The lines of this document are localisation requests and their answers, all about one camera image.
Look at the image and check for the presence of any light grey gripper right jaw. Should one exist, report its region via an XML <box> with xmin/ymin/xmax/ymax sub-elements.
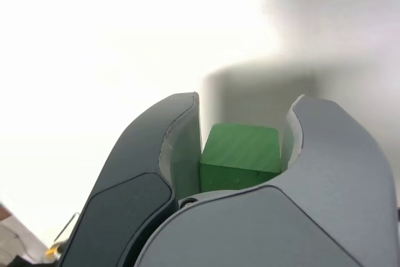
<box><xmin>134</xmin><ymin>94</ymin><xmax>399</xmax><ymax>267</ymax></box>

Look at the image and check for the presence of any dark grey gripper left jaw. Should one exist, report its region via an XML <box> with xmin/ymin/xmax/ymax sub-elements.
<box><xmin>57</xmin><ymin>91</ymin><xmax>203</xmax><ymax>267</ymax></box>

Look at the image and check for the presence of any green cube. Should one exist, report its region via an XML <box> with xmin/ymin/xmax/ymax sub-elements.
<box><xmin>199</xmin><ymin>123</ymin><xmax>282</xmax><ymax>193</ymax></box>

